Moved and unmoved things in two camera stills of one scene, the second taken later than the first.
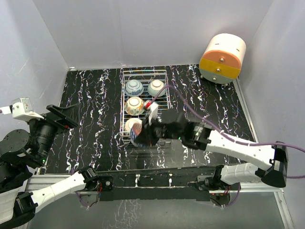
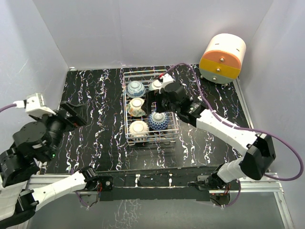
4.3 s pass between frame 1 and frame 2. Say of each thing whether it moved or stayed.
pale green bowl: stayed
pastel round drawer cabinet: stayed
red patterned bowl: moved
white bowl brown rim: moved
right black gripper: moved
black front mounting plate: stayed
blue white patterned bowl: stayed
